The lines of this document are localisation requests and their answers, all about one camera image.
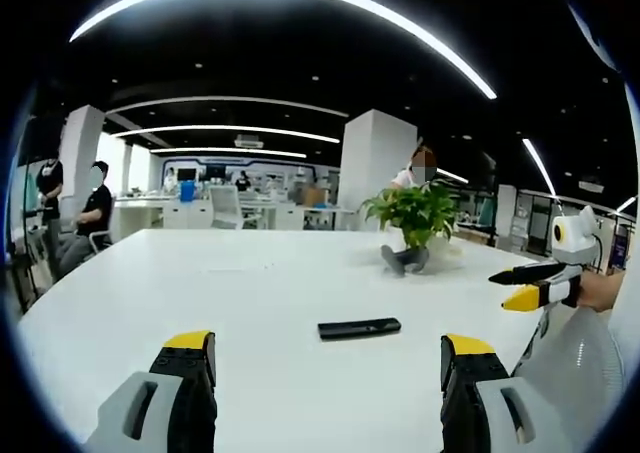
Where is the person's right hand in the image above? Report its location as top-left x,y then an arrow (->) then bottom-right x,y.
577,270 -> 624,314

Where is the green potted plant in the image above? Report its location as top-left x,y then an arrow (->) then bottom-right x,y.
358,180 -> 464,259

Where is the dark grey figurine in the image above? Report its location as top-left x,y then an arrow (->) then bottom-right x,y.
380,244 -> 431,278

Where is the grey office chair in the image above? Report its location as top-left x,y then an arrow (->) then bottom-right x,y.
74,195 -> 117,259

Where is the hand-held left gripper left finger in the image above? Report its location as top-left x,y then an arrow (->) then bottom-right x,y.
83,330 -> 219,453

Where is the black remote control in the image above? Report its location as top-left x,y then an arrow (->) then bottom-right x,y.
317,317 -> 403,341

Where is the white office desk row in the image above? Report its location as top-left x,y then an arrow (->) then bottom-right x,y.
112,192 -> 359,242

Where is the white mesh office chair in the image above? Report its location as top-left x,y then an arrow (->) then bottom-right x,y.
509,302 -> 626,453

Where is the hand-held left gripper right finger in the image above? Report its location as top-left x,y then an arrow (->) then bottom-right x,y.
439,333 -> 569,453

